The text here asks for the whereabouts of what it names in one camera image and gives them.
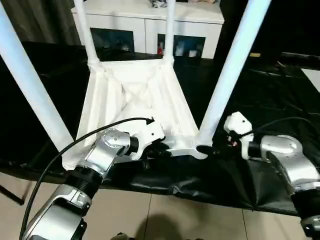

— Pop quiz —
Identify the white plastic table top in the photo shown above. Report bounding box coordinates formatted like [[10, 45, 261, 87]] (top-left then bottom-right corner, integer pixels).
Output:
[[61, 58, 217, 171]]

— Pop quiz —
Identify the black table mat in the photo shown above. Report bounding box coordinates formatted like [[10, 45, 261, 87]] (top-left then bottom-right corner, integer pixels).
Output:
[[0, 41, 320, 217]]

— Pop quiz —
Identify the white flat board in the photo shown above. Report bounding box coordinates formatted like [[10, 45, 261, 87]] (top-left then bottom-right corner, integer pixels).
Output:
[[301, 67, 320, 94]]

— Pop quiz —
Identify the white cabinet with glass doors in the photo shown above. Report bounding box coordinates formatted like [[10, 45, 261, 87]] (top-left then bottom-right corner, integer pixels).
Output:
[[71, 0, 225, 60]]

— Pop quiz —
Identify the black cabinet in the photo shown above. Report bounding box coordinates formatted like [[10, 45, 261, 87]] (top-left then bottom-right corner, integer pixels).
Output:
[[219, 0, 320, 66]]

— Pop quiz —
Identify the grey curtain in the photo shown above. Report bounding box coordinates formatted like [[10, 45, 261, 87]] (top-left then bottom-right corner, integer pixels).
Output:
[[0, 0, 86, 48]]

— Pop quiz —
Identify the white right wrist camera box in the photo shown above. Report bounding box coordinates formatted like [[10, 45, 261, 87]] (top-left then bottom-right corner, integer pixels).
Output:
[[223, 111, 255, 161]]

